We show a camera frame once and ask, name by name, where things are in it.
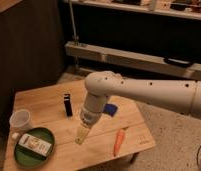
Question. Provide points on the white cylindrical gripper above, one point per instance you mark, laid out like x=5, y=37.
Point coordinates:
x=91, y=112

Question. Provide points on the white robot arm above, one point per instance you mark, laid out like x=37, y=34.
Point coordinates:
x=181, y=96

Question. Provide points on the black standing eraser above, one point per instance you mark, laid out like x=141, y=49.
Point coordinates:
x=68, y=106

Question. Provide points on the blue object behind gripper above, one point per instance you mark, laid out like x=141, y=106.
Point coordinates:
x=110, y=109

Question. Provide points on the orange carrot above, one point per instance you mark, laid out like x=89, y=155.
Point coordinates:
x=118, y=141

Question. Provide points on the green plate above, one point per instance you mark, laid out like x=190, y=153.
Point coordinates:
x=29, y=159

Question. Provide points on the white snack box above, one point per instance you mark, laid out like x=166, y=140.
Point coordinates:
x=35, y=144

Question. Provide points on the clear plastic cup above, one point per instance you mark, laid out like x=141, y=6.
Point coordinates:
x=20, y=120

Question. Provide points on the small white ball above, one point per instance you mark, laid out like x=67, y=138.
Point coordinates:
x=15, y=136

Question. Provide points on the dark wooden cabinet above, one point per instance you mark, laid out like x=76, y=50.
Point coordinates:
x=31, y=50

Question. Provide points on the white lower shelf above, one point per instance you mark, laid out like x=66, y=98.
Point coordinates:
x=131, y=60

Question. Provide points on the white shelf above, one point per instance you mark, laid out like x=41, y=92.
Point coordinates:
x=131, y=60
x=149, y=8

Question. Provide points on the metal shelf pole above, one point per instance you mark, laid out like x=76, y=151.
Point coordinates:
x=75, y=37

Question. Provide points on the white upper shelf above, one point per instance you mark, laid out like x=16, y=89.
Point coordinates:
x=149, y=8

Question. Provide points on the black handle on shelf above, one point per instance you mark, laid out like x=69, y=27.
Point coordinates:
x=178, y=63

